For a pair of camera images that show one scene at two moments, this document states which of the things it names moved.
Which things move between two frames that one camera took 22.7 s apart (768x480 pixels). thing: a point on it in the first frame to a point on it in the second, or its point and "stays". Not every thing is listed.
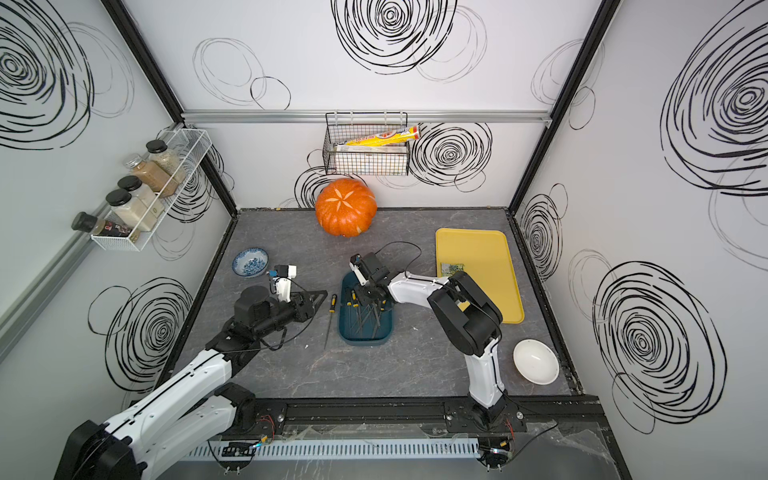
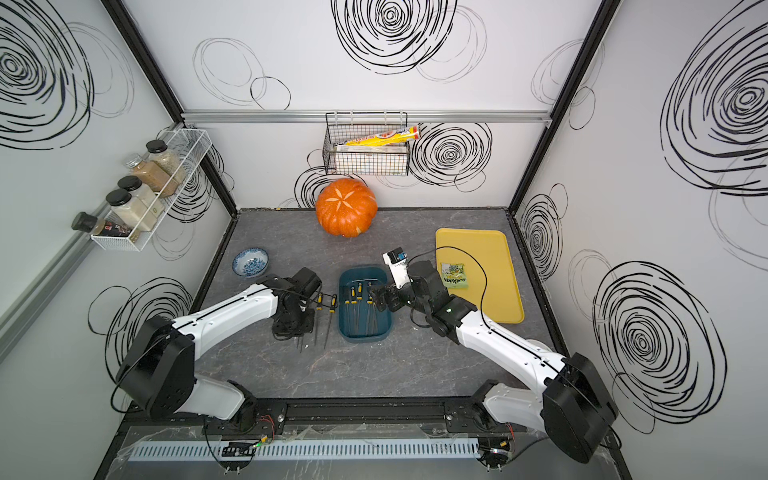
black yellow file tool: [332, 309] stays
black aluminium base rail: [525, 415] stays
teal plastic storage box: [361, 322] stays
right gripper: [358, 288] to [381, 298]
